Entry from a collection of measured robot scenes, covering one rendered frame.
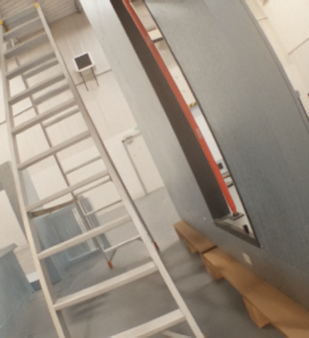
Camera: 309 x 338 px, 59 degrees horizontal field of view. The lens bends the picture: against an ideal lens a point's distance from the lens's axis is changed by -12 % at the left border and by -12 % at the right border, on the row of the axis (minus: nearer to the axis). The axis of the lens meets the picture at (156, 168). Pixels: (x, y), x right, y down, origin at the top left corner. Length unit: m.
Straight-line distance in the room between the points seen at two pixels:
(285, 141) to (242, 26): 0.27
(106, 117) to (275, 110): 10.94
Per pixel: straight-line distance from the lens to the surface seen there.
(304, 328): 0.94
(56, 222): 4.36
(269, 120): 0.65
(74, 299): 1.24
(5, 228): 12.44
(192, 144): 1.56
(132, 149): 11.25
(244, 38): 0.69
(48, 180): 11.62
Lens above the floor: 0.76
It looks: level
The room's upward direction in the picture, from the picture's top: 25 degrees counter-clockwise
